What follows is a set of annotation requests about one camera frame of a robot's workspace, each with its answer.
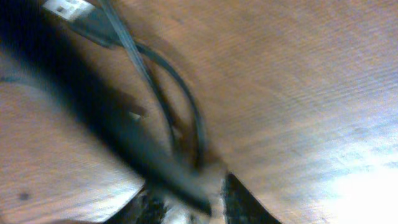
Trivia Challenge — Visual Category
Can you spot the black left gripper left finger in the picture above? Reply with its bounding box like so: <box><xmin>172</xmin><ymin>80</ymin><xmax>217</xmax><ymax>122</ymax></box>
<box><xmin>104</xmin><ymin>187</ymin><xmax>167</xmax><ymax>224</ymax></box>

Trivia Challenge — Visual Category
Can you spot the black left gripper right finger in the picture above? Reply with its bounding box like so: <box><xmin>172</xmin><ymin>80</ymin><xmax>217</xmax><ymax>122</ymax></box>
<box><xmin>222</xmin><ymin>172</ymin><xmax>280</xmax><ymax>224</ymax></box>

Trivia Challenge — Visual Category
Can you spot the black usb cable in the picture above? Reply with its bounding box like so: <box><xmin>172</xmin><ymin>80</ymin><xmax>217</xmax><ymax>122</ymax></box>
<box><xmin>0</xmin><ymin>0</ymin><xmax>218</xmax><ymax>217</ymax></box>

